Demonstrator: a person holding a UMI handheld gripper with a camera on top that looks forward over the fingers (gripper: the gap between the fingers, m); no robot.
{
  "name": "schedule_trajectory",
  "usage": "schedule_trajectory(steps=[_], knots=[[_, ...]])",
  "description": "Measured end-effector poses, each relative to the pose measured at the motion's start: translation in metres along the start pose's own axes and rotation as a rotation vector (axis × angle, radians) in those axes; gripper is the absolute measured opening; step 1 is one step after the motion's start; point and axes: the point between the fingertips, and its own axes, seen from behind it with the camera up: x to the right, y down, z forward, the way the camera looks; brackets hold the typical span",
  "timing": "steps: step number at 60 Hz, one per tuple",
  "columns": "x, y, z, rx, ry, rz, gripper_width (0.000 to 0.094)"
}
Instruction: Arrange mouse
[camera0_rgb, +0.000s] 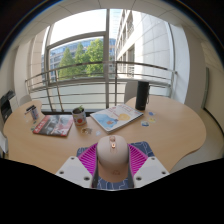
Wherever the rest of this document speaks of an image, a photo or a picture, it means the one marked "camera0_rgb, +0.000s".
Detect small printed can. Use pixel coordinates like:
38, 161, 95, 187
29, 105, 40, 122

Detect navy patterned mouse pad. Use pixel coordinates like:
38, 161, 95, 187
75, 141, 156, 191

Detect small potted plant can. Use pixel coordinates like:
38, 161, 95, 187
71, 105, 88, 127

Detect white computer mouse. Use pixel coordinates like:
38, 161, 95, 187
95, 134, 130, 184

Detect black printer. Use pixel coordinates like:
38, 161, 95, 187
0, 89, 16, 124

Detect metal balcony railing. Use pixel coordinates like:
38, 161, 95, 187
24, 60, 178, 113

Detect black marker pen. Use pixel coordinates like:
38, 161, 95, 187
23, 104, 36, 115

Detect black cylinder speaker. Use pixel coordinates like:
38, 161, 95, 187
134, 80, 151, 111

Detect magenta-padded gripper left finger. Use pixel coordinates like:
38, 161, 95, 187
54, 143, 101, 190

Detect light blue magazine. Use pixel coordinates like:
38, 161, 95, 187
89, 103, 144, 135

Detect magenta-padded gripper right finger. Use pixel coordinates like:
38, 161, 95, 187
127, 143, 170, 190

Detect red and dark magazine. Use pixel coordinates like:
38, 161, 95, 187
32, 114, 74, 138

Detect white chair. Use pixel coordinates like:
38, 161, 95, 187
0, 129, 9, 158
123, 81, 139, 104
18, 94, 33, 107

